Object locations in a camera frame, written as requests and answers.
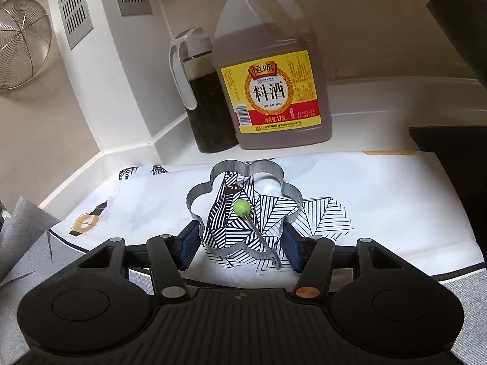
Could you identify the metal mesh strainer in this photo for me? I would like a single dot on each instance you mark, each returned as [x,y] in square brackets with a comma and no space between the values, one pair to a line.
[19,45]

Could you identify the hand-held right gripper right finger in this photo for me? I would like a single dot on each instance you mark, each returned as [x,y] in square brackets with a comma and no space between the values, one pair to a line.
[293,249]

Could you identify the patterned white paper sheet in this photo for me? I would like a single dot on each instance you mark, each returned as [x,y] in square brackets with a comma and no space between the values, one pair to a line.
[380,216]

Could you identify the black wok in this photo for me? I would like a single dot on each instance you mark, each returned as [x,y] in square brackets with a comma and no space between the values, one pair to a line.
[464,26]

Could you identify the cooking wine bottle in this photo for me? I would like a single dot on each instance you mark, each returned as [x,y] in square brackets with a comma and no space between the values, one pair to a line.
[272,95]

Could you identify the grey counter mat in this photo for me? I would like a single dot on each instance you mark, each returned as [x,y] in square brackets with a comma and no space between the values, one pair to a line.
[23,251]

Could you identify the flower-shaped metal mold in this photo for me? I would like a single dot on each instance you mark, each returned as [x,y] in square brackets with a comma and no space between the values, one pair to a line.
[242,207]

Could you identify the dark oil dispenser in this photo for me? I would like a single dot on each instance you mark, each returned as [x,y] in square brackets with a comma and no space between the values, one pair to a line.
[205,114]

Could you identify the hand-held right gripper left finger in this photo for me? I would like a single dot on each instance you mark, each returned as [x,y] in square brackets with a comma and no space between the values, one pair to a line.
[188,247]

